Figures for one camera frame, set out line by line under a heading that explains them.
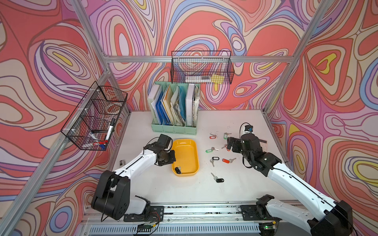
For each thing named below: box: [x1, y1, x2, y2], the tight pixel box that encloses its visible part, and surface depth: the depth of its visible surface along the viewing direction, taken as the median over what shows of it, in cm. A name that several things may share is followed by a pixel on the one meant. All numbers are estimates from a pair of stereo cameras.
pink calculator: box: [259, 139, 269, 152], surface depth 100 cm
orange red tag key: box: [221, 157, 237, 164], surface depth 95 cm
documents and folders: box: [147, 83, 200, 127], surface depth 98 cm
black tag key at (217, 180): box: [210, 172, 225, 183], surface depth 86 cm
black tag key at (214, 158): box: [209, 156, 221, 168], surface depth 95 cm
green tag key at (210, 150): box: [205, 146, 220, 153], surface depth 98 cm
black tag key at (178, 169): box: [174, 165, 182, 175], surface depth 90 cm
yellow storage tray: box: [171, 138, 200, 177], surface depth 93 cm
